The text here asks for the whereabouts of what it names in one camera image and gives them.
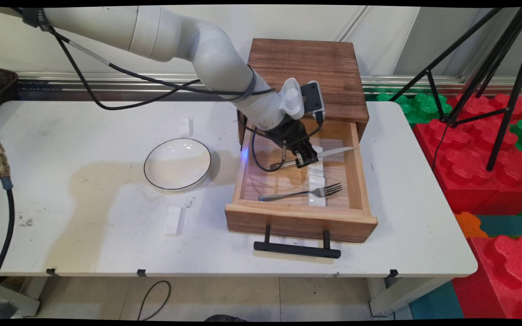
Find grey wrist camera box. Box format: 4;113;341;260
300;81;326;124

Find dark wooden drawer cabinet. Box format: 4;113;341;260
237;38;370;145

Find light wooden drawer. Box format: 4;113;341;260
224;115;378;244

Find black drawer handle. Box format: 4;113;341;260
253;224;342;259

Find silver table knife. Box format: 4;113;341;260
270;146;356;171

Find white bowl with black rim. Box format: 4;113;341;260
143;138;213;194

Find orange foam piece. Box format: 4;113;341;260
454;211;488;239

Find large red foam block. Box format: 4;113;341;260
413;93;522;216

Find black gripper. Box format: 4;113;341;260
267;119;320;169

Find aluminium wall rail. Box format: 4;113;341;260
16;71;522;102

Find grey table leg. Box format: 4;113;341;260
0;277;48;319

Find black floor cable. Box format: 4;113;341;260
137;280;172;321

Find black tripod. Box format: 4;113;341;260
388;6;522;172

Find silver fork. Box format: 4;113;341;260
258;182;343;202

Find white table leg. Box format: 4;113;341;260
367;275;453;317

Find teal foam mat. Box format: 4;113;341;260
409;281;464;320

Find blue gripper cable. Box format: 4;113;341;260
238;111;290;173

